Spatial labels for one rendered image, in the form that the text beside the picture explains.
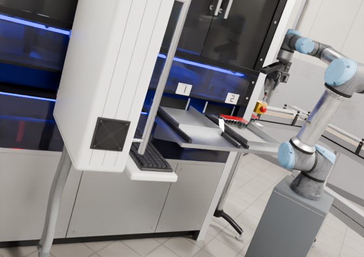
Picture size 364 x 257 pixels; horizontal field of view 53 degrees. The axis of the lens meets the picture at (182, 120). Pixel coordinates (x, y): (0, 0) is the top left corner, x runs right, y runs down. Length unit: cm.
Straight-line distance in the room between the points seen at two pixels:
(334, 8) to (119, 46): 368
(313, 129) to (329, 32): 302
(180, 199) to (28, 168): 93
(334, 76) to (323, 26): 306
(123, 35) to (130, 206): 125
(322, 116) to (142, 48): 81
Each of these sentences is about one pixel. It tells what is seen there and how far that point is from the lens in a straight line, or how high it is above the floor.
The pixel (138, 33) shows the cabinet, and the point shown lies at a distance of 117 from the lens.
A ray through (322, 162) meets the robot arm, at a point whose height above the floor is 97.
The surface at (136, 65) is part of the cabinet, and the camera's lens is 119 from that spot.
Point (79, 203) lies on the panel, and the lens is 205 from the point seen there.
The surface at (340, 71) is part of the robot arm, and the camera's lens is 154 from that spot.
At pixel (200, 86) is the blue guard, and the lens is 201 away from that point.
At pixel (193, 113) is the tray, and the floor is 89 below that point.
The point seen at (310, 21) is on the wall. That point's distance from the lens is 463.
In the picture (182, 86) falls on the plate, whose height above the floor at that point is 103.
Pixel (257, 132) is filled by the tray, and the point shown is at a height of 89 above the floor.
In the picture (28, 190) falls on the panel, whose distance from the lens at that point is 194.
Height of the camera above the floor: 140
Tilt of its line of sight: 16 degrees down
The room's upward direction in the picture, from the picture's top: 18 degrees clockwise
